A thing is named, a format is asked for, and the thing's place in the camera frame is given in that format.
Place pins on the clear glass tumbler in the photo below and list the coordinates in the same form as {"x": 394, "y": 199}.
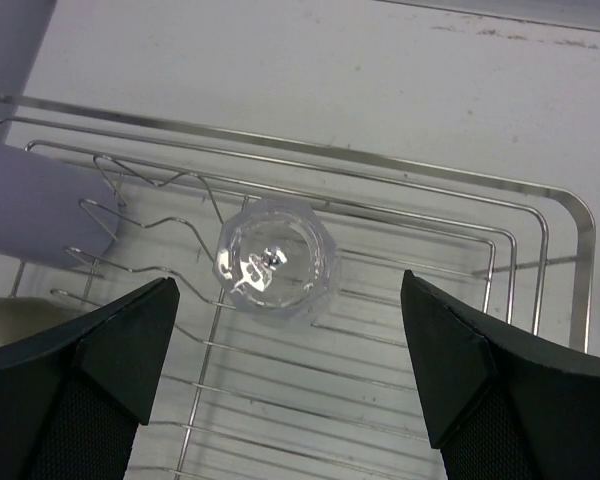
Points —
{"x": 277, "y": 262}

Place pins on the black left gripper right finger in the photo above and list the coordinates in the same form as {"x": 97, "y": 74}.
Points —
{"x": 499, "y": 402}

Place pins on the lilac plastic cup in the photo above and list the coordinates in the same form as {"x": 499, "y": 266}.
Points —
{"x": 48, "y": 209}

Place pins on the olive ceramic mug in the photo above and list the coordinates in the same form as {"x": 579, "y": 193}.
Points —
{"x": 22, "y": 317}

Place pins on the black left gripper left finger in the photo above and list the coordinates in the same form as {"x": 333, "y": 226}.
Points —
{"x": 73, "y": 397}

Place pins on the metal wire dish rack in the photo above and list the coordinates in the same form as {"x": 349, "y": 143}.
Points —
{"x": 240, "y": 399}

